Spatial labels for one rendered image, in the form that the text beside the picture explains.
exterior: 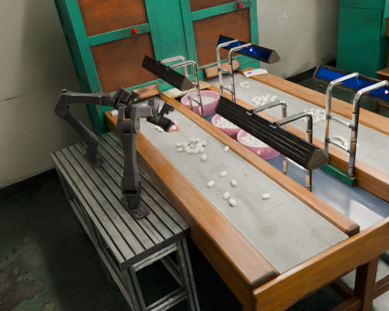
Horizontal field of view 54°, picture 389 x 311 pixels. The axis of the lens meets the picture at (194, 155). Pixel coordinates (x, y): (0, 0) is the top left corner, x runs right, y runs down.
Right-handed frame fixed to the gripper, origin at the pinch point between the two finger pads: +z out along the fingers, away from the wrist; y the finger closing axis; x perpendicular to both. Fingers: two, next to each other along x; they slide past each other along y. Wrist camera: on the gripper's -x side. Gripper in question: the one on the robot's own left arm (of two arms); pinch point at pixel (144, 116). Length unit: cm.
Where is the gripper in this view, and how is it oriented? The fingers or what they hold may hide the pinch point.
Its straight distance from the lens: 229.7
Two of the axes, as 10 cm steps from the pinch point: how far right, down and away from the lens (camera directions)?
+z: 7.6, 3.0, 5.8
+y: -4.5, -3.9, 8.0
